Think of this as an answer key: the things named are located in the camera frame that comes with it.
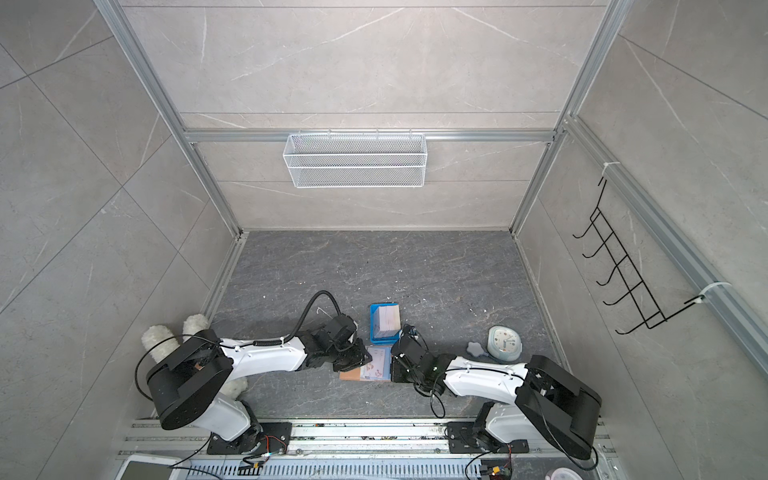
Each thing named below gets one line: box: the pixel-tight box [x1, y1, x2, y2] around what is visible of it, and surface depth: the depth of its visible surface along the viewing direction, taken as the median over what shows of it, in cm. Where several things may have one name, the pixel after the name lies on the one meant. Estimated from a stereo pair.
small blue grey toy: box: [466, 340, 489, 358], surface depth 90 cm
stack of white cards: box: [374, 305, 401, 338], surface depth 92 cm
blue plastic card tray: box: [370, 302, 401, 345], surface depth 92 cm
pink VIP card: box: [360, 346, 391, 381], surface depth 85 cm
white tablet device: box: [116, 455, 184, 480], surface depth 67 cm
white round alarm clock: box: [486, 325, 523, 362], surface depth 90 cm
